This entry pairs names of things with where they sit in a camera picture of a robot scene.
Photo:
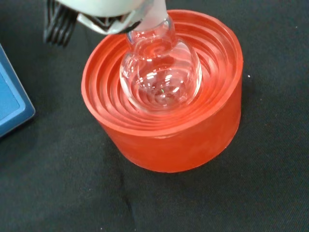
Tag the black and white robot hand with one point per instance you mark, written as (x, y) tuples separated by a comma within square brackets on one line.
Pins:
[(96, 8)]

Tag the blue heater with steel plate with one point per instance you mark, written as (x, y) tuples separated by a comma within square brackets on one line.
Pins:
[(9, 106)]

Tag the black bench cloth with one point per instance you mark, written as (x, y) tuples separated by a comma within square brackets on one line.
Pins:
[(72, 188)]

